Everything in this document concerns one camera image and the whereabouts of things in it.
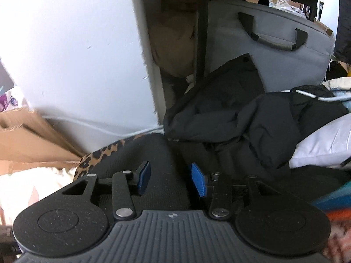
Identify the purple and white plastic bag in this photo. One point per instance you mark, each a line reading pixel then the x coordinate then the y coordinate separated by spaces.
pixel 8 101

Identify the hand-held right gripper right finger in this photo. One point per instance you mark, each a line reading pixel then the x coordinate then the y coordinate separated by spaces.
pixel 198 179

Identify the black puffer jacket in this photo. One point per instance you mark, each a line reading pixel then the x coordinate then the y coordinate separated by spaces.
pixel 233 115

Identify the white plastic wrapped pillow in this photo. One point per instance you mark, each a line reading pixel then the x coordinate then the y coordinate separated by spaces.
pixel 323 139

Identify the orange patterned cloth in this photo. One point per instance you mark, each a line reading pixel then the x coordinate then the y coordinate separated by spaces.
pixel 340 238

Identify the dark hanging garment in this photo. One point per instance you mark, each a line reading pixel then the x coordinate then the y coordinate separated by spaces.
pixel 344 19

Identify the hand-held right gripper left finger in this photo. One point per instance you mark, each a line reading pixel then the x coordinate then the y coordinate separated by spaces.
pixel 144 179

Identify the cream printed bedsheet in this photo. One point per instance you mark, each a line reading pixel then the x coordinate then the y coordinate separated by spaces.
pixel 22 191

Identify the beige cloth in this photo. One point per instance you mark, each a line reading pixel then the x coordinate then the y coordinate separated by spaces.
pixel 172 46

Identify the leopard print garment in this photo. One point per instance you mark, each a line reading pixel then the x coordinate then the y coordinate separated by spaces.
pixel 109 150

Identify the brown cardboard box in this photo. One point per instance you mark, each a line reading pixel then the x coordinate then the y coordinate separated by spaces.
pixel 27 142

